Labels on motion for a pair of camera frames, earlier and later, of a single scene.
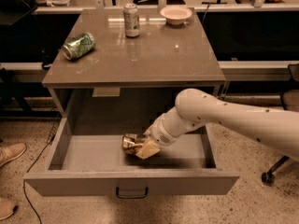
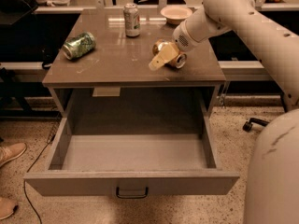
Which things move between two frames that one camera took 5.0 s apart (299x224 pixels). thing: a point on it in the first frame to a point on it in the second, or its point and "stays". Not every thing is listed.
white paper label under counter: (106, 91) stays
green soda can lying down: (78, 45) stays
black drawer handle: (132, 196) stays
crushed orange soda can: (130, 143) to (178, 61)
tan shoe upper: (11, 150) stays
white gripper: (159, 133) to (181, 39)
